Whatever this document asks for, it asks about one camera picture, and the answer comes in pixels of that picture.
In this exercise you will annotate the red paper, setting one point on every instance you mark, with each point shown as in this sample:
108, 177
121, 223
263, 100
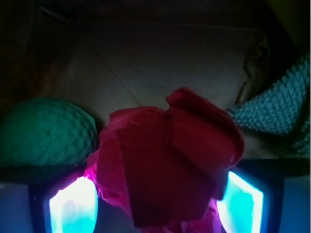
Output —
167, 169

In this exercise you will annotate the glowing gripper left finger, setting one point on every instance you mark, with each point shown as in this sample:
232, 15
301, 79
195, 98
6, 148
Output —
47, 200

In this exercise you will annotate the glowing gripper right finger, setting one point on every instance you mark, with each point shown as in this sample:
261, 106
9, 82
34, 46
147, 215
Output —
267, 196

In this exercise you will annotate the green dimpled rubber ball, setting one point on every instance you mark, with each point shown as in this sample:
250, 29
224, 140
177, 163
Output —
46, 132

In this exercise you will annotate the light blue towel cloth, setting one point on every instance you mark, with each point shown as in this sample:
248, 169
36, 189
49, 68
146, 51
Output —
283, 110

